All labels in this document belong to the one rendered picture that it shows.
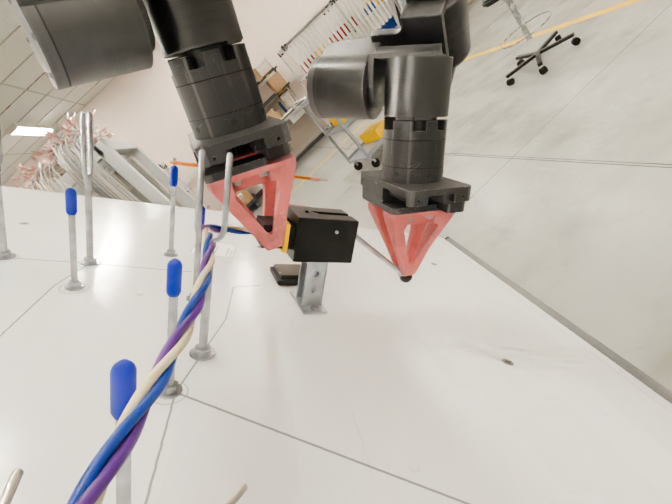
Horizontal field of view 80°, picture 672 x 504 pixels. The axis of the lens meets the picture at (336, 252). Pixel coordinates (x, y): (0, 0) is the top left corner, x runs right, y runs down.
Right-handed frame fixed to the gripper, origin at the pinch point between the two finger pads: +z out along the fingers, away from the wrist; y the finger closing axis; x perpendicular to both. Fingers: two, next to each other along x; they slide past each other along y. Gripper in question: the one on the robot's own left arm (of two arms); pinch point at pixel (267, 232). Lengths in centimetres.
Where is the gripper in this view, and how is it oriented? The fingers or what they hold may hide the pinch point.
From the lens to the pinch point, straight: 35.7
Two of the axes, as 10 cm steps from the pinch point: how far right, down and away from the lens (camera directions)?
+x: 9.0, -3.6, 2.3
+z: 2.3, 8.6, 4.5
